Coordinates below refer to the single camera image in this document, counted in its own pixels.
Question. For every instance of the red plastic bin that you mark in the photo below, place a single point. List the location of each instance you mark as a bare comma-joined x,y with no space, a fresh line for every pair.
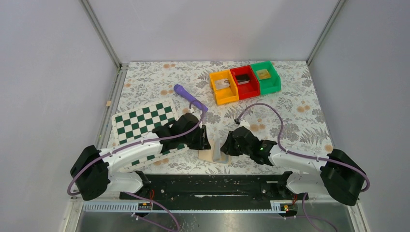
247,83

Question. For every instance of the green white chessboard mat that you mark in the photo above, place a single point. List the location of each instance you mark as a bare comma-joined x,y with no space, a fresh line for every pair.
135,123

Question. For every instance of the floral patterned table mat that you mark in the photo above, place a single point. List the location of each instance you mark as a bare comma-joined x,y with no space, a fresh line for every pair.
292,115

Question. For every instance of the green plastic bin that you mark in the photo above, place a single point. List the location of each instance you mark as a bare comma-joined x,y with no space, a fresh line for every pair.
271,85

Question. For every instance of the purple toy microphone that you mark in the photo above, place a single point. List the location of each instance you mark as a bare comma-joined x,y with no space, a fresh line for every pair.
179,89

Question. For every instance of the white slotted cable duct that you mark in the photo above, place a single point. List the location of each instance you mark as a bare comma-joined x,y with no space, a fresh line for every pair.
200,206

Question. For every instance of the gold card in green bin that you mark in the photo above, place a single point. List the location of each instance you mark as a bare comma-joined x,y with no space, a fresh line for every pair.
263,74

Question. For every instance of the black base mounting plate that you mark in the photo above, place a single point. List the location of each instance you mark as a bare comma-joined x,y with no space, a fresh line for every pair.
164,188

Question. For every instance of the yellow plastic bin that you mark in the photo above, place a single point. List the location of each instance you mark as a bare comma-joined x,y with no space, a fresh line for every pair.
227,95

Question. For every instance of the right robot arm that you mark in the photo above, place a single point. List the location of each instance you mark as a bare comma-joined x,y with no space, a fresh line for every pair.
337,175

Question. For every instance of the silver card in yellow bin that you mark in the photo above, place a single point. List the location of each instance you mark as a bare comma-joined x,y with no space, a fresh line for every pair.
221,84

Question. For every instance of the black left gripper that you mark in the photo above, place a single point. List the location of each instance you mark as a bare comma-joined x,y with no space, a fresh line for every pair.
201,137

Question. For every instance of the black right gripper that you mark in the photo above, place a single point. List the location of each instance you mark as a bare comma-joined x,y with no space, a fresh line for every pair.
230,144

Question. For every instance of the black card in red bin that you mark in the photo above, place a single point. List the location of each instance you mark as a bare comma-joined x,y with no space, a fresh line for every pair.
242,79

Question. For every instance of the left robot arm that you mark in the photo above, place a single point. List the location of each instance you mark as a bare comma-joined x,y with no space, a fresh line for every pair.
97,171

